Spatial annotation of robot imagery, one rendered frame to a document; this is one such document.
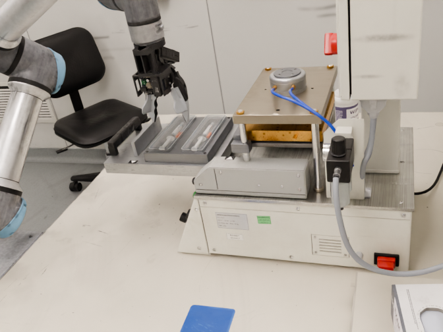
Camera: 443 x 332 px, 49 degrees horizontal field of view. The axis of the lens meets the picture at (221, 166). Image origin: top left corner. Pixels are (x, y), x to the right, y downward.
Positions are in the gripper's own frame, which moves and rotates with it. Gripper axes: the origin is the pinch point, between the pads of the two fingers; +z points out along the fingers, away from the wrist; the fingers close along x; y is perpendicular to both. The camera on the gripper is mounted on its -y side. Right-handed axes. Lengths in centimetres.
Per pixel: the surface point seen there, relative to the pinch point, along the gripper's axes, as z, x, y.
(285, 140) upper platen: 0.6, 31.0, 10.5
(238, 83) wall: 51, -32, -148
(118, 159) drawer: 7.0, -11.8, 9.6
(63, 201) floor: 104, -138, -98
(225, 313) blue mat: 28.9, 20.5, 34.1
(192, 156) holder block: 5.1, 8.8, 10.3
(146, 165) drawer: 7.4, -3.3, 11.3
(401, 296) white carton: 17, 55, 35
